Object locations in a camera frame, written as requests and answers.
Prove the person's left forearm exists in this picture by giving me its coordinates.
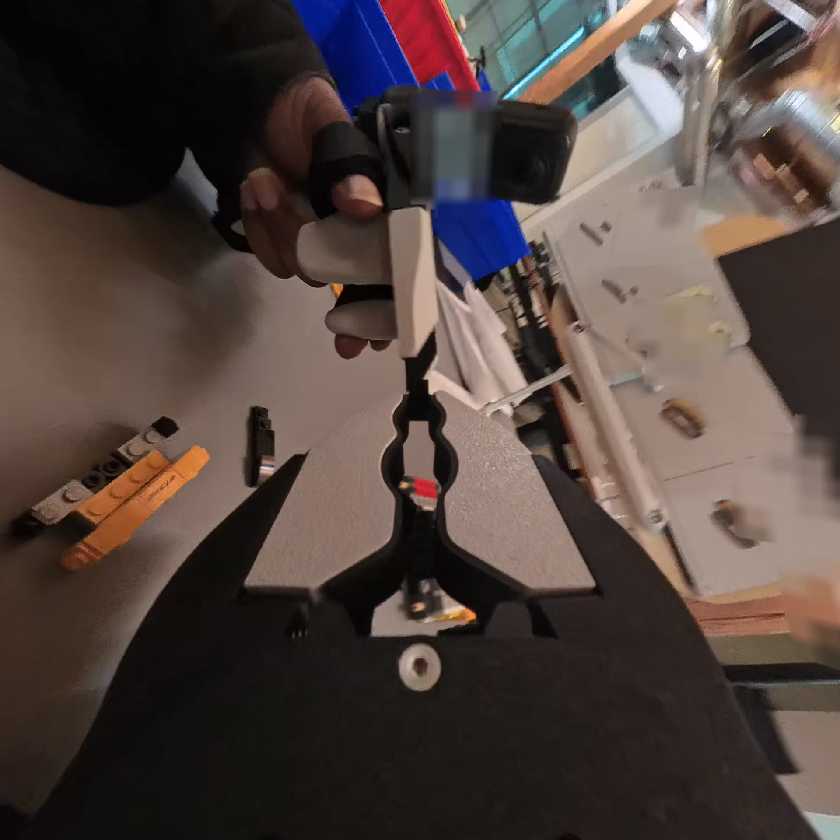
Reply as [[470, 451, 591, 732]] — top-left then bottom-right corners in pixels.
[[0, 0, 337, 209]]

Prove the red plastic storage bin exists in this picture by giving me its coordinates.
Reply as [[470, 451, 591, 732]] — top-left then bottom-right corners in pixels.
[[379, 0, 484, 94]]

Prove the long black brick plate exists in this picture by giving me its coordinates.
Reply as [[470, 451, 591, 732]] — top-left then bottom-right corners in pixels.
[[246, 406, 277, 488]]

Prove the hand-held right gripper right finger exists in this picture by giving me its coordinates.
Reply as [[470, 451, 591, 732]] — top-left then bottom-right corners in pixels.
[[435, 391, 598, 599]]

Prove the short black brick plate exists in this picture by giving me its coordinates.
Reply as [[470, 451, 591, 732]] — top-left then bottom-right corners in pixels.
[[403, 357, 438, 431]]

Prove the building instruction booklet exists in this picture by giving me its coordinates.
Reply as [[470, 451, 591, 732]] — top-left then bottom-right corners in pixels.
[[543, 187, 798, 595]]

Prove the person's left hand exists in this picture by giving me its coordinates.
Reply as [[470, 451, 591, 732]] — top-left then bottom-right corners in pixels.
[[239, 75, 395, 361]]

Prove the black toy car chassis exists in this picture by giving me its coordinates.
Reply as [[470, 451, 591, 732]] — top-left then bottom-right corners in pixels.
[[395, 475, 478, 624]]

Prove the orange grey black brick assembly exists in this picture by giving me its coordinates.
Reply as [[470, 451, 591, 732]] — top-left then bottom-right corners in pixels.
[[9, 416, 211, 571]]

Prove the silver ventilation duct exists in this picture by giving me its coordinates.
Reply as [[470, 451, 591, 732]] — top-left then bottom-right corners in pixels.
[[676, 0, 840, 188]]

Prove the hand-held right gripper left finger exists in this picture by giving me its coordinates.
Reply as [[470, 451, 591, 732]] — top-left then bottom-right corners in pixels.
[[244, 392, 404, 599]]

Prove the grey desk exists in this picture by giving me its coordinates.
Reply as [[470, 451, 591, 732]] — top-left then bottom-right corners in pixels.
[[0, 164, 473, 815]]

